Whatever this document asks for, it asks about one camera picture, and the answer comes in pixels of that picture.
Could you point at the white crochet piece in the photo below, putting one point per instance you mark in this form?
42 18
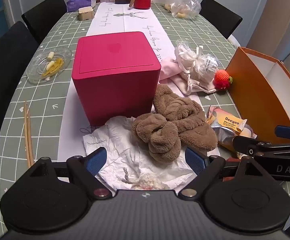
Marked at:
147 182

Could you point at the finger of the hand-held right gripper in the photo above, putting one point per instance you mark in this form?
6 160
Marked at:
287 131
242 145

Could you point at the white organza pouch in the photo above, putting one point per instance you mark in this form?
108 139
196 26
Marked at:
200 65

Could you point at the brown fluffy towel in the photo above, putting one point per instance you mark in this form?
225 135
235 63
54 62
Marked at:
175 110

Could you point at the white fluffy cushion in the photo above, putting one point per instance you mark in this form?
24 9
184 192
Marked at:
232 40

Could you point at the small wooden box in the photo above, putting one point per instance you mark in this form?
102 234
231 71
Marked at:
86 13

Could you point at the green checkered tablecloth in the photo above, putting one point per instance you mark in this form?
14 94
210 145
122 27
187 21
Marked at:
47 100

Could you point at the red mug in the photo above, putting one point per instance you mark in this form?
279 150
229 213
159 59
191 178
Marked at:
142 1

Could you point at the yellow snack packet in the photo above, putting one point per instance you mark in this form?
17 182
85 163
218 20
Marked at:
230 123

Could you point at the yellow food scraps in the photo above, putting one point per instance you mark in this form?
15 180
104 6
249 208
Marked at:
53 65

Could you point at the wooden chopstick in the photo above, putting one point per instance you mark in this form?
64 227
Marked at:
26 135
30 135

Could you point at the white paper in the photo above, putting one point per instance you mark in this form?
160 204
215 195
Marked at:
125 150

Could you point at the beige door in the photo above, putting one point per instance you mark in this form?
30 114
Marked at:
277 12

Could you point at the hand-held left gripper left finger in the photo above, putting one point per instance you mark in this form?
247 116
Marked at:
96 161

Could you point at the magenta square box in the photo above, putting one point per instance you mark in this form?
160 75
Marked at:
115 80

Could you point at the clear glass plate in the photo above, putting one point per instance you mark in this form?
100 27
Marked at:
37 70

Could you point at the black chair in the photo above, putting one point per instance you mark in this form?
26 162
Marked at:
45 15
7 80
220 15

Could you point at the white table runner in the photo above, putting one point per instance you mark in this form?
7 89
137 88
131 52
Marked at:
125 20

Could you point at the orange cardboard box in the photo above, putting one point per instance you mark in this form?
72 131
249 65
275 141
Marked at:
250 92

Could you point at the pink cloth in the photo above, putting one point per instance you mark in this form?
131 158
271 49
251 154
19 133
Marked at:
168 67

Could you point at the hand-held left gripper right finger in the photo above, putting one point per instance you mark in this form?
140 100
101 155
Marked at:
195 161

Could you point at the red crochet strawberry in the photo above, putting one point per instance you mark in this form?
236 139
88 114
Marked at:
222 79

